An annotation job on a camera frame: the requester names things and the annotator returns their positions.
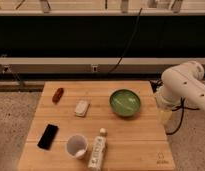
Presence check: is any white cup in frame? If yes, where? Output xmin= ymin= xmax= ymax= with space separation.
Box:
xmin=66 ymin=134 xmax=88 ymax=159

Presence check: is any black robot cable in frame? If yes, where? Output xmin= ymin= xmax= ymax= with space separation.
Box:
xmin=150 ymin=79 xmax=200 ymax=136

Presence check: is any white plastic bottle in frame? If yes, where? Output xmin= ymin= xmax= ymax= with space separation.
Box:
xmin=88 ymin=128 xmax=107 ymax=171

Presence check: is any black smartphone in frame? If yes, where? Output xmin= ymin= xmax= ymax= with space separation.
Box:
xmin=37 ymin=124 xmax=58 ymax=150

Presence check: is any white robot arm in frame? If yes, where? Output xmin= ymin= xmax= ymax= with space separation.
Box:
xmin=155 ymin=61 xmax=205 ymax=125

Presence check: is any white sponge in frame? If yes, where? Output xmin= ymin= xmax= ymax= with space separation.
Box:
xmin=75 ymin=100 xmax=90 ymax=117

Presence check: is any brown oblong object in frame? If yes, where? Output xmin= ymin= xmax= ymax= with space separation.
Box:
xmin=52 ymin=88 xmax=64 ymax=103

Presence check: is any green bowl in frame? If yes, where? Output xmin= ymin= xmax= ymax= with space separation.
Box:
xmin=109 ymin=89 xmax=141 ymax=118

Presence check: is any black hanging cable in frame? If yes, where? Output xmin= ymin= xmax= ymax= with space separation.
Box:
xmin=107 ymin=7 xmax=144 ymax=74

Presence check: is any white wall outlet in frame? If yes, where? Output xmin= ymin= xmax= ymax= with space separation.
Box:
xmin=93 ymin=66 xmax=98 ymax=72

